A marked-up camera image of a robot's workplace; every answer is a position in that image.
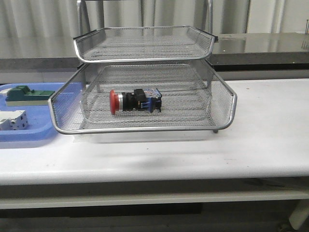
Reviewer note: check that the red emergency stop button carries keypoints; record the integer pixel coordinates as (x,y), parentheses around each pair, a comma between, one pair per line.
(147,99)

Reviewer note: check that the green and beige electrical module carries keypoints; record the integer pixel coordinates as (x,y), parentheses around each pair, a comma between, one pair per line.
(24,96)

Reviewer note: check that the dark background counter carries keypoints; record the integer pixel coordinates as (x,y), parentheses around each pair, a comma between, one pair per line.
(233,52)

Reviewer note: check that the white table leg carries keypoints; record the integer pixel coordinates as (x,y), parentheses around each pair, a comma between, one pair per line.
(299,214)

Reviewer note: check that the silver rack frame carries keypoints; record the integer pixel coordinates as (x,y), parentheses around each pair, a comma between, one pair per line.
(84,23)

